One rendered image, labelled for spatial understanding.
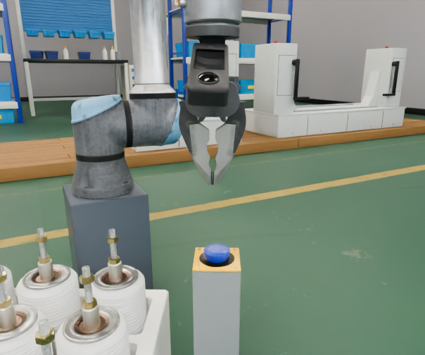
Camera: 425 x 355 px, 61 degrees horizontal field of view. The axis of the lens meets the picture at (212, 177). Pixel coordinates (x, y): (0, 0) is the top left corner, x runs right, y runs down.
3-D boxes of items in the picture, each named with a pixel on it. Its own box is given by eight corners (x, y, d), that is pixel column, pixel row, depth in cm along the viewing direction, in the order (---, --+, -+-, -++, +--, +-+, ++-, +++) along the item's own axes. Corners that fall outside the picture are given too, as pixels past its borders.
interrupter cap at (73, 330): (129, 329, 50) (129, 325, 49) (73, 355, 45) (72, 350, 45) (107, 303, 55) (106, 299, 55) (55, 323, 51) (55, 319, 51)
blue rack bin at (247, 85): (225, 92, 606) (226, 79, 600) (245, 91, 622) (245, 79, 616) (240, 94, 563) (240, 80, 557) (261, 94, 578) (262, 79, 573)
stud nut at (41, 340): (31, 344, 36) (30, 337, 36) (41, 332, 37) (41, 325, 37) (49, 346, 35) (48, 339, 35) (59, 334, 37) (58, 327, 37)
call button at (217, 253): (204, 254, 57) (204, 242, 57) (229, 254, 57) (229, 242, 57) (203, 267, 53) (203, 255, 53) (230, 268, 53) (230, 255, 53)
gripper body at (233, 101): (237, 115, 56) (238, 31, 53) (241, 122, 48) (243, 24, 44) (187, 115, 56) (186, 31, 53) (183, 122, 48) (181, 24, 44)
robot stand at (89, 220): (74, 284, 104) (62, 184, 96) (136, 269, 112) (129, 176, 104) (83, 320, 89) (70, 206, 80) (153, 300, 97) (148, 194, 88)
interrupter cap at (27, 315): (-6, 353, 45) (-8, 348, 45) (-35, 329, 49) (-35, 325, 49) (48, 320, 51) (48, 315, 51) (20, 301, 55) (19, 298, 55)
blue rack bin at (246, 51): (225, 59, 593) (225, 45, 587) (245, 59, 609) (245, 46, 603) (240, 58, 550) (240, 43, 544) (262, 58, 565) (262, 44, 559)
